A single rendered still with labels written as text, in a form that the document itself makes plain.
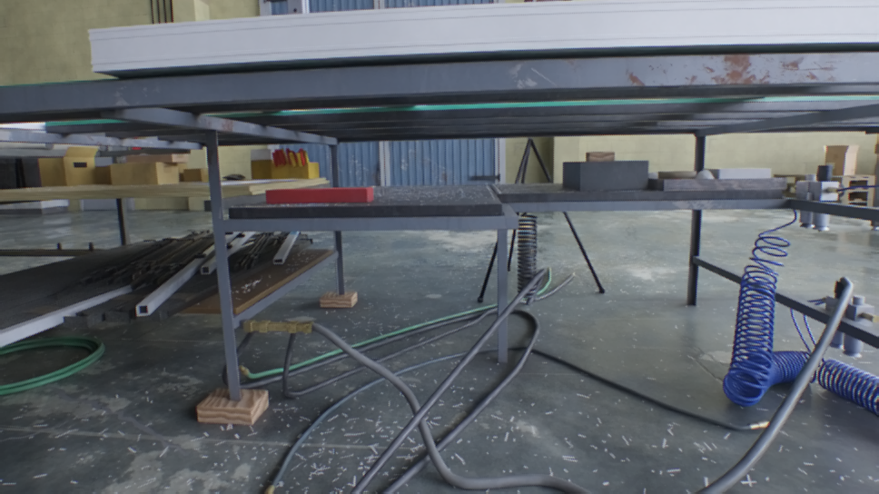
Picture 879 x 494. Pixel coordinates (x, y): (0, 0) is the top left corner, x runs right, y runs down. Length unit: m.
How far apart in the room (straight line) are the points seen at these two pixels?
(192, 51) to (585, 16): 0.63
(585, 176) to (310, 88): 1.04
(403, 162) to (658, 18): 6.64
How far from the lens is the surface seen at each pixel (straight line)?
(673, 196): 1.57
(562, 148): 6.99
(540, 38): 0.73
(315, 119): 1.40
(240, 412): 1.38
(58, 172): 2.48
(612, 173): 1.58
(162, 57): 0.88
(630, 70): 0.77
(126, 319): 1.40
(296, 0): 0.80
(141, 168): 2.10
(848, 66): 0.93
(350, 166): 7.47
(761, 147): 8.60
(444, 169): 7.21
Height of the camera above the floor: 0.69
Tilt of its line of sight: 7 degrees down
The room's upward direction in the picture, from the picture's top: 1 degrees counter-clockwise
